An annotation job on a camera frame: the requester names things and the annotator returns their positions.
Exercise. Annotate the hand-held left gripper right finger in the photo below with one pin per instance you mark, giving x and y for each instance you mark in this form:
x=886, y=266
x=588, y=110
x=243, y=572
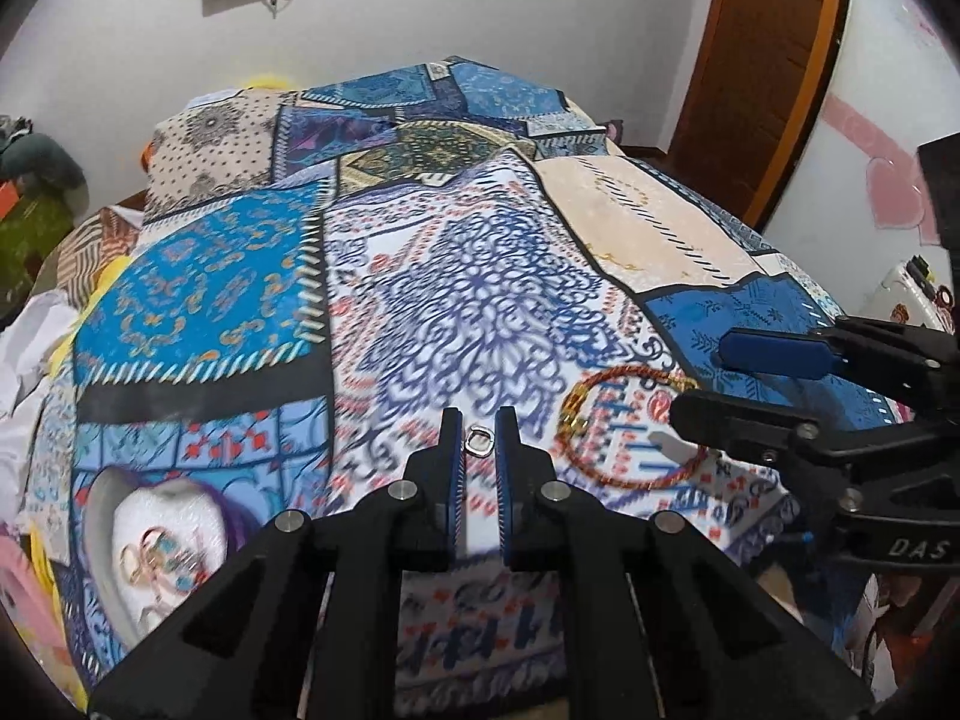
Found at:
x=508, y=480

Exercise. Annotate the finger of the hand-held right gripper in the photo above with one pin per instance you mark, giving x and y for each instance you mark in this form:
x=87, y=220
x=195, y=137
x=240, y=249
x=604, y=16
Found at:
x=750, y=427
x=772, y=354

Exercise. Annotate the white cloth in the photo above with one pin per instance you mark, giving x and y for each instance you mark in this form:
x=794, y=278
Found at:
x=30, y=345

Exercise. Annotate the white printed container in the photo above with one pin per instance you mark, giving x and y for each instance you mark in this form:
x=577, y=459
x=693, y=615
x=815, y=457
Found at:
x=904, y=296

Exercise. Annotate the orange striped cloth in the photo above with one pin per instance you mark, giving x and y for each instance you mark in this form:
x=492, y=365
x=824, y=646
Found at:
x=97, y=255

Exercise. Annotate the brown wooden door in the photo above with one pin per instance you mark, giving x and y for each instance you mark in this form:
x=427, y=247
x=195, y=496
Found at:
x=757, y=75

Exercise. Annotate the pink cloth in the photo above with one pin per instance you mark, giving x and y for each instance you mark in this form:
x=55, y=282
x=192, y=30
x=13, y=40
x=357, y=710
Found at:
x=26, y=600

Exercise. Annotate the grey cloth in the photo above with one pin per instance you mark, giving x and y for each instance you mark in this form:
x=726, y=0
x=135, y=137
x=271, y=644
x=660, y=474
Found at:
x=45, y=161

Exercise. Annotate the orange box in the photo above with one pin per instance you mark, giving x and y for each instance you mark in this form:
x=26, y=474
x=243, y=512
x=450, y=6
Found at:
x=9, y=199

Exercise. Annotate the heart-shaped tin box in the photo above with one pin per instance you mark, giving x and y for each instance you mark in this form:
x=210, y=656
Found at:
x=172, y=517

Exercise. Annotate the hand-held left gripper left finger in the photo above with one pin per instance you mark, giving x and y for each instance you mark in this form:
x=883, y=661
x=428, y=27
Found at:
x=450, y=480

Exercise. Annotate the small purple cloth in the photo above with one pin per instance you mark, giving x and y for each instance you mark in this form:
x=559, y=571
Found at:
x=613, y=130

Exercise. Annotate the blue patchwork blanket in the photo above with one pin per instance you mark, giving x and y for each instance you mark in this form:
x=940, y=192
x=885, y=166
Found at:
x=465, y=300

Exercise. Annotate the yellow pillow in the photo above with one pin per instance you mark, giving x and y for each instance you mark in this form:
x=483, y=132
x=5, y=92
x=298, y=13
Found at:
x=270, y=82

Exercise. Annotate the black box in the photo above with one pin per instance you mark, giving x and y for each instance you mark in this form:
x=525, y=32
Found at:
x=941, y=191

